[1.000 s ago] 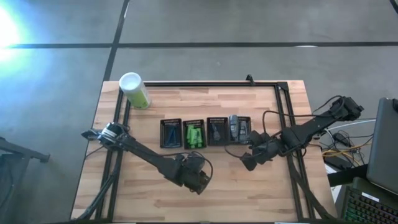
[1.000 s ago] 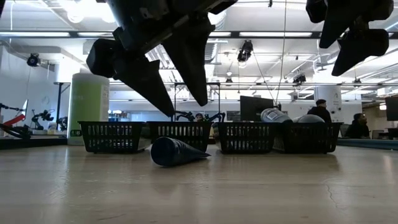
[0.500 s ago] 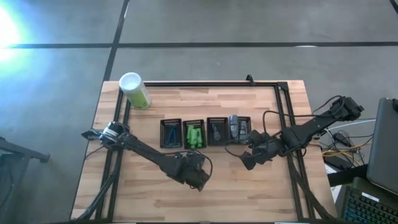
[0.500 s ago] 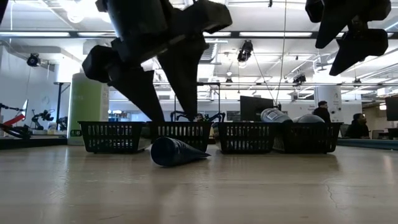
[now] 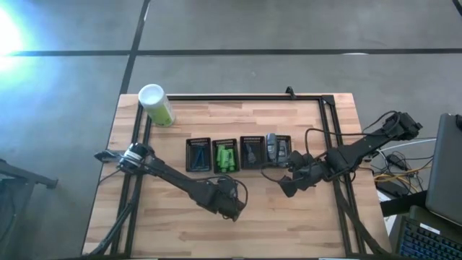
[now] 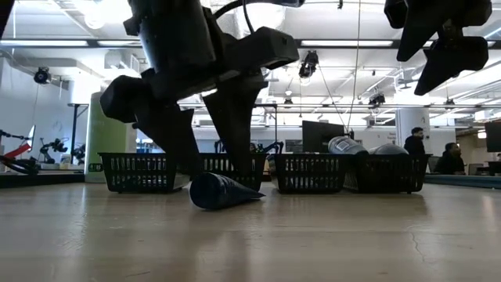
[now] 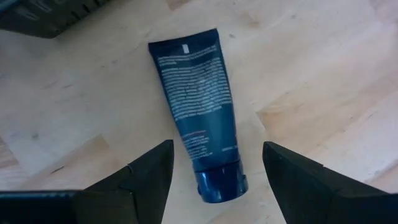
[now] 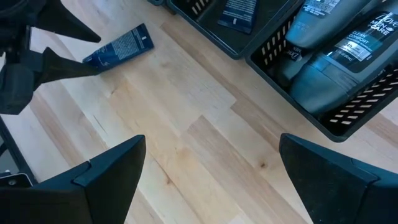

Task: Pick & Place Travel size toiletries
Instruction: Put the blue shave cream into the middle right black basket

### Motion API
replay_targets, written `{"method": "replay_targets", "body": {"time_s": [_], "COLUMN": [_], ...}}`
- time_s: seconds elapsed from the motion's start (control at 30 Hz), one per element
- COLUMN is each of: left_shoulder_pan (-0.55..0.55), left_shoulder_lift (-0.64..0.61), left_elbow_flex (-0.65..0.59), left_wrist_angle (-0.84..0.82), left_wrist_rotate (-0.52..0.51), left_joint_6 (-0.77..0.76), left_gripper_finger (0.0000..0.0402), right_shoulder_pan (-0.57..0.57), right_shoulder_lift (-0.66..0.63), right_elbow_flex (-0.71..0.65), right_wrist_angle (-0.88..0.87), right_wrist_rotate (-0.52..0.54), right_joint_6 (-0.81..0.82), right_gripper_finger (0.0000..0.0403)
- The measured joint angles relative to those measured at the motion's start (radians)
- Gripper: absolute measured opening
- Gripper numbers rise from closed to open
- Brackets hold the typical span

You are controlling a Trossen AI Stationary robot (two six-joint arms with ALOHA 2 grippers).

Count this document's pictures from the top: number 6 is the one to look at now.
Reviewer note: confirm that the black mesh plastic basket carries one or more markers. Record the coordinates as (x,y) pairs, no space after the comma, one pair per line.
(309,174)
(125,172)
(391,174)
(211,162)

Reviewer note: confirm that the person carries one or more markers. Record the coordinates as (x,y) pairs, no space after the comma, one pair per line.
(415,143)
(450,160)

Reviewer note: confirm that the black background robot arm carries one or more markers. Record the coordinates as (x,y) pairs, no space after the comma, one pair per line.
(52,149)

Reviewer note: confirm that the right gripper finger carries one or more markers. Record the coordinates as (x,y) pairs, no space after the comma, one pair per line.
(454,56)
(420,35)

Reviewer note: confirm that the white green wipes canister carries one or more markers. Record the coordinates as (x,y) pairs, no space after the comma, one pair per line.
(102,135)

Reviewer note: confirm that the black monitor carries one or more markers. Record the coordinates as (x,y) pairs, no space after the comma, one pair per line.
(321,135)
(494,137)

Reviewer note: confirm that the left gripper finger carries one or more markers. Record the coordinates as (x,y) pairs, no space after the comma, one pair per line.
(176,145)
(236,125)

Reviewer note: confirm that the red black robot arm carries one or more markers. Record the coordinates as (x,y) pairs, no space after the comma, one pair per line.
(17,152)

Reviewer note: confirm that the black post stand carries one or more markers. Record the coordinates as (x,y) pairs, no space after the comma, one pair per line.
(74,133)

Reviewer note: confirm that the black ceiling camera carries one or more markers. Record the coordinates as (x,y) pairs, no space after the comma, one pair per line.
(376,98)
(309,64)
(42,75)

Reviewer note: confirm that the long ceiling light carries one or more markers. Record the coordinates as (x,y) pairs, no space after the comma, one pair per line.
(43,42)
(346,42)

